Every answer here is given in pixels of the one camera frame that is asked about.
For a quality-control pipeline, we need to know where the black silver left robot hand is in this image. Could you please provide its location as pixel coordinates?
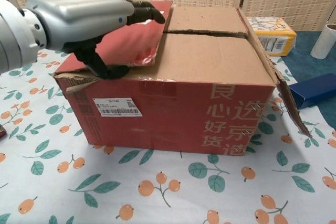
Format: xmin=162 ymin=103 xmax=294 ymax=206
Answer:
xmin=25 ymin=0 xmax=166 ymax=80

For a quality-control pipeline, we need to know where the red cardboard box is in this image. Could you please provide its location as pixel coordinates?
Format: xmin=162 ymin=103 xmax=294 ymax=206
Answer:
xmin=52 ymin=0 xmax=313 ymax=156

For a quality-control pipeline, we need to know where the white cardboard tube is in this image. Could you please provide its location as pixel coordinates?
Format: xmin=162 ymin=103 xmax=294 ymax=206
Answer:
xmin=310 ymin=24 xmax=336 ymax=59

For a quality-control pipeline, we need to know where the small dark blue box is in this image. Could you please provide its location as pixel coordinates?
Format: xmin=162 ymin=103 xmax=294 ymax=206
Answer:
xmin=289 ymin=73 xmax=336 ymax=110

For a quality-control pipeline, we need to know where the floral print tablecloth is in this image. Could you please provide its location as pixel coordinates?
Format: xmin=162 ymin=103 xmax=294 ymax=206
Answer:
xmin=0 ymin=48 xmax=336 ymax=224

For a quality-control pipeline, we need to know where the yellow cartoon tissue pack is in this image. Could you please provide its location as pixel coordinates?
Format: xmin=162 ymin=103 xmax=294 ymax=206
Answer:
xmin=245 ymin=16 xmax=298 ymax=57

